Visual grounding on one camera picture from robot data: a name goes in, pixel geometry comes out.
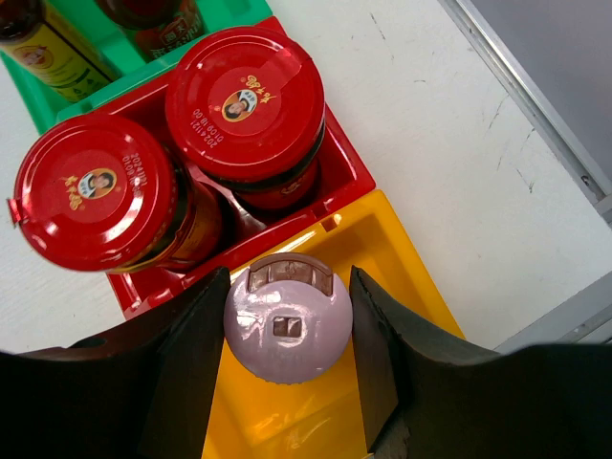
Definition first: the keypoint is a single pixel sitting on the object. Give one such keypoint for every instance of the yellow plastic bin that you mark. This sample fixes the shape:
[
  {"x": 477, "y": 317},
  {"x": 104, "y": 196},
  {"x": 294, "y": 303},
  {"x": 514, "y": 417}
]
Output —
[{"x": 252, "y": 418}]

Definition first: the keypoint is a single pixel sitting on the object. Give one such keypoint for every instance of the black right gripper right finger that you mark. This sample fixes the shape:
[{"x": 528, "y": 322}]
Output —
[{"x": 426, "y": 393}]

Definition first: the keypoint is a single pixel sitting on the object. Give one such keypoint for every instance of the green plastic bin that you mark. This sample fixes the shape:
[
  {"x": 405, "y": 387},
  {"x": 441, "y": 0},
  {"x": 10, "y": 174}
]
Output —
[{"x": 47, "y": 108}]

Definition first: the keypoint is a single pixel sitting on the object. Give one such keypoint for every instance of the red lid jar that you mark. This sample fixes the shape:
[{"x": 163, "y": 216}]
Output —
[
  {"x": 99, "y": 193},
  {"x": 246, "y": 105}
]

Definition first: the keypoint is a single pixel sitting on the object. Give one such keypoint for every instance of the aluminium table right rail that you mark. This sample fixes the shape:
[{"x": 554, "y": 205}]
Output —
[{"x": 554, "y": 57}]

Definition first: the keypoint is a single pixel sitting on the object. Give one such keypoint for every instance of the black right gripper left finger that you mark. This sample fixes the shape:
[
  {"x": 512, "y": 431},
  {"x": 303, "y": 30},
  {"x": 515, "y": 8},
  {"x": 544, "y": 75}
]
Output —
[{"x": 142, "y": 389}]

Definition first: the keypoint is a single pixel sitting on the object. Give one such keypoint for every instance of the red lid jar front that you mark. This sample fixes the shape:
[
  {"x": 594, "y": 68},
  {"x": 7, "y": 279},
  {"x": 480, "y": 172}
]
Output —
[{"x": 246, "y": 105}]

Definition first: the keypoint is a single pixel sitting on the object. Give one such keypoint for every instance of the aluminium table front rail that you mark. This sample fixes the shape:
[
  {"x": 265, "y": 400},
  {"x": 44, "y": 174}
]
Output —
[{"x": 584, "y": 318}]

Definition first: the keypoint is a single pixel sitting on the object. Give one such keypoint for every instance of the pink cap spice shaker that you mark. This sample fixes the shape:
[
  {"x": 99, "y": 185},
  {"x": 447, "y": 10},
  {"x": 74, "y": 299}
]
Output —
[{"x": 288, "y": 318}]

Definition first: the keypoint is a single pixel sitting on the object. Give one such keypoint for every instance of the small yellow label bottle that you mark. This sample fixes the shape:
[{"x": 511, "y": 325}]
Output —
[{"x": 39, "y": 39}]

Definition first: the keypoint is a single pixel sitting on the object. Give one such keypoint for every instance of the yellow cap sauce bottle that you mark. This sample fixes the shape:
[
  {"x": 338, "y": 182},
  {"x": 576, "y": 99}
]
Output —
[{"x": 155, "y": 28}]

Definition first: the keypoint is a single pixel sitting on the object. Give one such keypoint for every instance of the aluminium table rail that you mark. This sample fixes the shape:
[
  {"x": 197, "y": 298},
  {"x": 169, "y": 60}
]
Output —
[
  {"x": 584, "y": 318},
  {"x": 554, "y": 57}
]

